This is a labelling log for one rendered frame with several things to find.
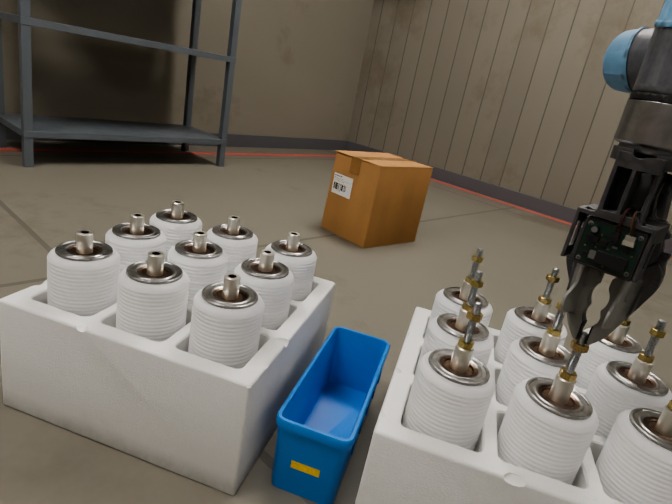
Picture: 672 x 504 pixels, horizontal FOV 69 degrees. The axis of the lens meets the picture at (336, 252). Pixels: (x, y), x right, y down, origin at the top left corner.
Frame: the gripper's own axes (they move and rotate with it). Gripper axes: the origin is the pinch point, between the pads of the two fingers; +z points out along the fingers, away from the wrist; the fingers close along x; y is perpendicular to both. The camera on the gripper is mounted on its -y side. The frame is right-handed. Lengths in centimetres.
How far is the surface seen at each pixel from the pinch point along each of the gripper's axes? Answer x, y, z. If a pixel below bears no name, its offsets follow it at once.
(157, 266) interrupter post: -48, 26, 8
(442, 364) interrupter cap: -11.9, 7.7, 9.1
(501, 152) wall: -130, -251, 5
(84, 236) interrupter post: -58, 32, 7
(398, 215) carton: -89, -91, 23
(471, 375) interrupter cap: -8.6, 6.4, 9.1
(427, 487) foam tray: -7.0, 12.9, 21.4
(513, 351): -8.8, -6.5, 9.9
